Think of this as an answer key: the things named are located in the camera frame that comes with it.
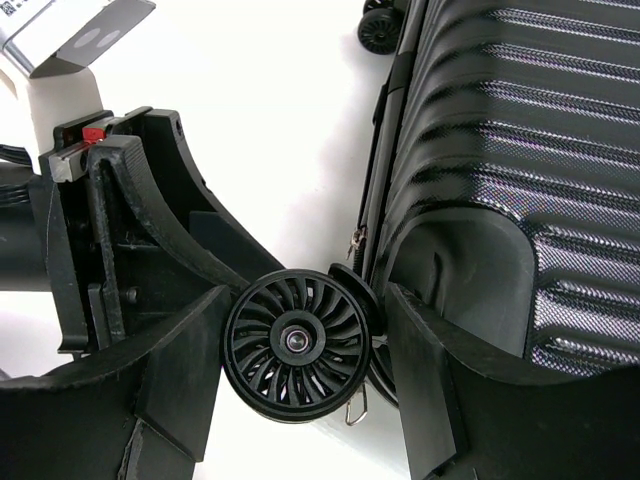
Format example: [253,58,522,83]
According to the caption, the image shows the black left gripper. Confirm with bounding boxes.
[29,107,283,355]

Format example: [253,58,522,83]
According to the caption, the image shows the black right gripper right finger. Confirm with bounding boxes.
[385,283,639,479]

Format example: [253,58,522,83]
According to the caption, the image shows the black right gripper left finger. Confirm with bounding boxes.
[1,287,230,479]

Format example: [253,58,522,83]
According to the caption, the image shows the black hard-shell suitcase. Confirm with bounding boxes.
[224,1,639,423]

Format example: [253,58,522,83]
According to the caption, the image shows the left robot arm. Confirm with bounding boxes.
[1,107,281,354]

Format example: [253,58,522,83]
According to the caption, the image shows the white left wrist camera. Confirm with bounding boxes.
[1,0,156,173]

